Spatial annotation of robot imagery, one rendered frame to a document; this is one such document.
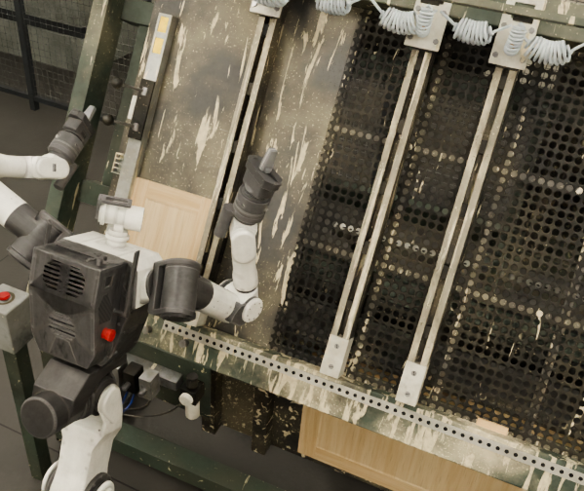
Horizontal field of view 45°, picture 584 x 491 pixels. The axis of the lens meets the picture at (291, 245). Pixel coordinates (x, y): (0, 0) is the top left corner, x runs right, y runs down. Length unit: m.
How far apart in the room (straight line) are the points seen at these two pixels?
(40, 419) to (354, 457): 1.24
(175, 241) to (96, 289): 0.67
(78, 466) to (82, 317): 0.56
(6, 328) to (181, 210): 0.68
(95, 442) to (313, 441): 0.93
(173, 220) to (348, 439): 1.02
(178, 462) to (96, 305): 1.24
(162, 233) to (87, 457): 0.75
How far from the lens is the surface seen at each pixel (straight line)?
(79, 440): 2.17
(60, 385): 1.95
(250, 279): 1.98
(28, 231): 2.02
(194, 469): 2.85
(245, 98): 2.24
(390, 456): 2.64
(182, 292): 1.79
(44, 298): 1.85
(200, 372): 2.35
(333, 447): 2.72
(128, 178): 2.43
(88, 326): 1.80
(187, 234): 2.34
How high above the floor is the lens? 2.47
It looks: 36 degrees down
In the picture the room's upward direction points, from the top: 5 degrees clockwise
